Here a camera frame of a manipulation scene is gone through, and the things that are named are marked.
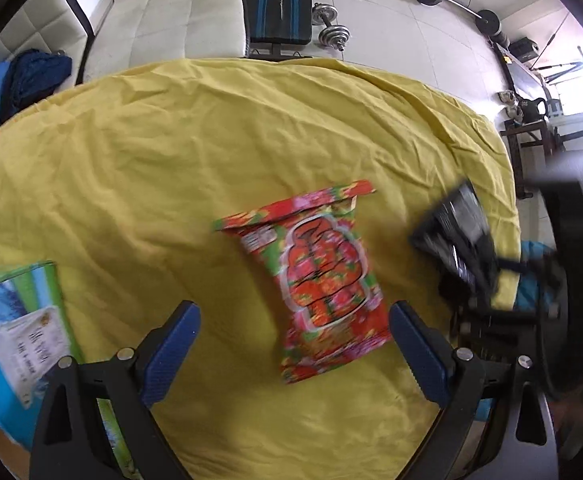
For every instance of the dark blue knitted cloth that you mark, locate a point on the dark blue knitted cloth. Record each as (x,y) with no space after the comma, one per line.
(33,75)

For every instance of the blue green milk carton box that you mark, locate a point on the blue green milk carton box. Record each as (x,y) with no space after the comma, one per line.
(34,334)

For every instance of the black snack bag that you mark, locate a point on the black snack bag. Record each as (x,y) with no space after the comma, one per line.
(456,237)

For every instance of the black barbell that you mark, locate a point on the black barbell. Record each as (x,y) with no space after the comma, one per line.
(486,21)

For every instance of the chrome dumbbell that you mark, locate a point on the chrome dumbbell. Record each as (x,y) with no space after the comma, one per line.
(333,35)

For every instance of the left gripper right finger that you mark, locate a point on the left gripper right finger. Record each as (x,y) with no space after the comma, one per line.
(471,409)

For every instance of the teal cloth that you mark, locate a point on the teal cloth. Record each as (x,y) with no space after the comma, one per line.
(529,293)

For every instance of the red floral snack bag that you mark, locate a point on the red floral snack bag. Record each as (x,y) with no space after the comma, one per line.
(309,244)

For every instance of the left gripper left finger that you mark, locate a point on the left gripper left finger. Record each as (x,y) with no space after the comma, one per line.
(70,439)

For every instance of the yellow table cloth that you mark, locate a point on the yellow table cloth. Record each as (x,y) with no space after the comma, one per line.
(119,182)

